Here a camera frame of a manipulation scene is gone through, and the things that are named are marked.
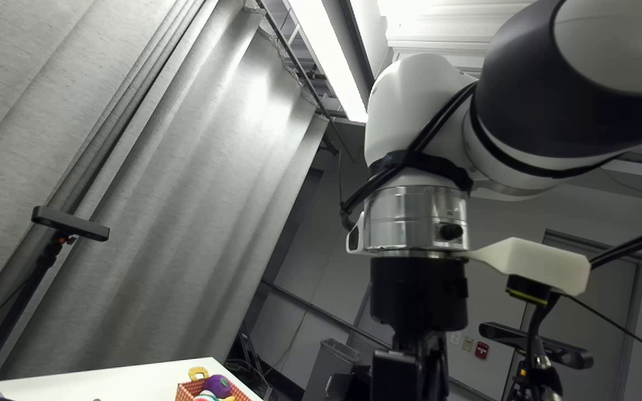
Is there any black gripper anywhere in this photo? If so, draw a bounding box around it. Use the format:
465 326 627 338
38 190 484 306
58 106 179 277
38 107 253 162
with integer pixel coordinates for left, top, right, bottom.
371 258 468 401

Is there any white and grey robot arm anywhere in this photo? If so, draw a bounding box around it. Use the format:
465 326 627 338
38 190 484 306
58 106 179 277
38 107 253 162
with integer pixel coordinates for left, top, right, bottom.
342 0 642 401

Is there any wooden box of toys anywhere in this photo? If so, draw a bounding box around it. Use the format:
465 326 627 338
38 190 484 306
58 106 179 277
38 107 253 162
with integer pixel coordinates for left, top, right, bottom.
176 365 250 401

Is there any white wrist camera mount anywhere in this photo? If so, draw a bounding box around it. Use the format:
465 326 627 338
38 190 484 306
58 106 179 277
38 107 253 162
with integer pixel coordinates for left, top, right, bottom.
471 237 591 297

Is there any black camera on tripod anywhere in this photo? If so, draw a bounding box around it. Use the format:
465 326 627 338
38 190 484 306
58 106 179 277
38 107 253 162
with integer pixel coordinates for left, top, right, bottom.
480 324 593 401

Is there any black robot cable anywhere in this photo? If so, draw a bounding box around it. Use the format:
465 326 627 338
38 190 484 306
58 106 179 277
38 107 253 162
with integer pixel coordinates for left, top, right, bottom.
340 81 481 229

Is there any black camera on stand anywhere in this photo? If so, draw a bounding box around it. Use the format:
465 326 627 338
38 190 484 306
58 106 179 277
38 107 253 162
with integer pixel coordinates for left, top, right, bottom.
0 205 110 349

